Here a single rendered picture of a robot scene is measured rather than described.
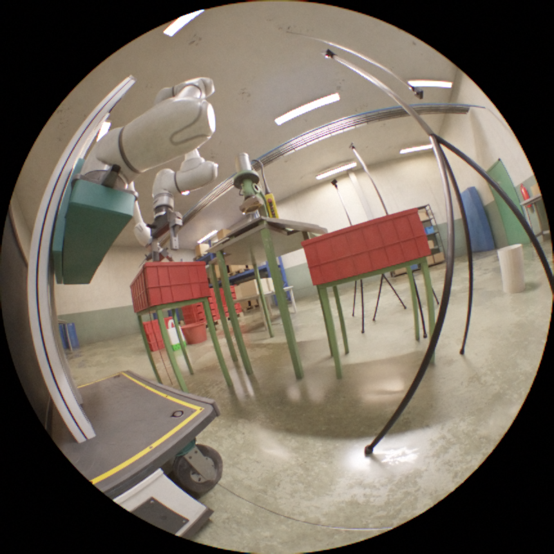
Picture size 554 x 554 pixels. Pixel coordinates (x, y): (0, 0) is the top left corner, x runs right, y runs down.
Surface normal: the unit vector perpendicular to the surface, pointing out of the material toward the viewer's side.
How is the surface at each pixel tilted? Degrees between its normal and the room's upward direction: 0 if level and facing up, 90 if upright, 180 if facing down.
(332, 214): 90
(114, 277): 90
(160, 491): 90
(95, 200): 90
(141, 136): 135
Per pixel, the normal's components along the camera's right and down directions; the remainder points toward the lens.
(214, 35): 0.23, 0.97
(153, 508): 0.92, -0.25
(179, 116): 0.47, 0.49
